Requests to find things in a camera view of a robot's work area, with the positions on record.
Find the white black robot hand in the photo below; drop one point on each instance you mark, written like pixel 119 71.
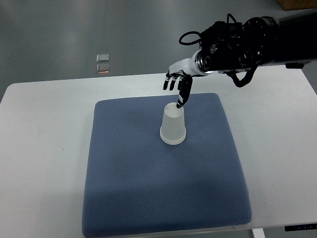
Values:
pixel 184 69

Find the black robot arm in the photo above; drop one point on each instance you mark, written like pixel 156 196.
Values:
pixel 238 49

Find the upper metal floor plate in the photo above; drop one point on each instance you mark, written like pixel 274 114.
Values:
pixel 102 58

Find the blue mesh cushion pad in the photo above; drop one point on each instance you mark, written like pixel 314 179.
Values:
pixel 136 183

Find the wooden box corner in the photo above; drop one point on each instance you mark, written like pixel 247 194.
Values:
pixel 297 4

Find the white table leg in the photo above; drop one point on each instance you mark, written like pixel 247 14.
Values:
pixel 258 233

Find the black desk control panel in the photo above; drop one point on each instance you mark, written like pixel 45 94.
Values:
pixel 302 227

